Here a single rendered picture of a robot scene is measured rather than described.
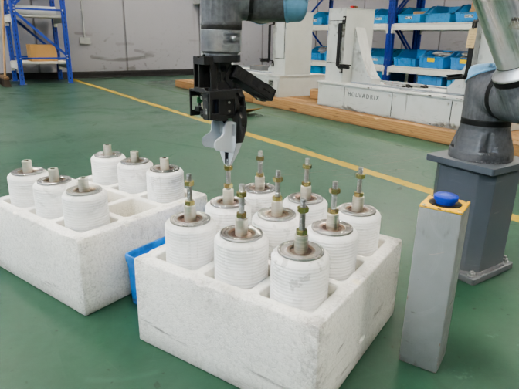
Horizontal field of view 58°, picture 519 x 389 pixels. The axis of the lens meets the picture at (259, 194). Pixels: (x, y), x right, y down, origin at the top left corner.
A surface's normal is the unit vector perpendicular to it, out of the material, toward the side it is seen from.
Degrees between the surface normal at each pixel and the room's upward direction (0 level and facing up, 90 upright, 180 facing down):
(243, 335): 90
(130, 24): 90
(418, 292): 90
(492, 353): 0
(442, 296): 90
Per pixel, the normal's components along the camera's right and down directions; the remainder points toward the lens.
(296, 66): 0.56, 0.27
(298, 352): -0.55, 0.25
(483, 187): -0.18, 0.31
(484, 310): 0.02, -0.95
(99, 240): 0.80, 0.20
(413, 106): -0.83, 0.16
